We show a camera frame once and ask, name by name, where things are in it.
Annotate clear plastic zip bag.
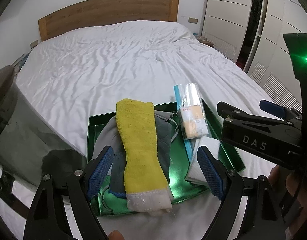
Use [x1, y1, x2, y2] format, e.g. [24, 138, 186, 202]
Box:
[173, 83, 209, 161]

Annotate yellow terry towel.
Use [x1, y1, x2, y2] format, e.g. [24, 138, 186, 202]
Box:
[116, 99, 172, 215]

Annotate grey fabric eye mask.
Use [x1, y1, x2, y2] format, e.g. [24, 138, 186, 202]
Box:
[92, 111, 178, 181]

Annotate peach face towel packet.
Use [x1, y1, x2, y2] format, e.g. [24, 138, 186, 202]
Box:
[178, 105, 209, 140]

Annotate person's right hand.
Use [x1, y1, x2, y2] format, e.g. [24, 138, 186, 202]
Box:
[268, 166, 307, 239]

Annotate person's left hand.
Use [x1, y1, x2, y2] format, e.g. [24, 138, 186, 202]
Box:
[108, 230, 125, 240]

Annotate white folded cloth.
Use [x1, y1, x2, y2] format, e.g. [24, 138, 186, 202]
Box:
[185, 136, 220, 187]

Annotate white wardrobe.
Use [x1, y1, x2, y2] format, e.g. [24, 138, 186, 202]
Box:
[202, 0, 307, 110]

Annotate blue cloth beside bed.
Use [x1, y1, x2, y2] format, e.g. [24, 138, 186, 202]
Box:
[19, 53, 29, 69]

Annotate wooden headboard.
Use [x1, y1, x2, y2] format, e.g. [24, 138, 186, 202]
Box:
[38, 0, 179, 41]

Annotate wall socket plate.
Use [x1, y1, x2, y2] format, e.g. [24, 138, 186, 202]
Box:
[188, 17, 198, 24]

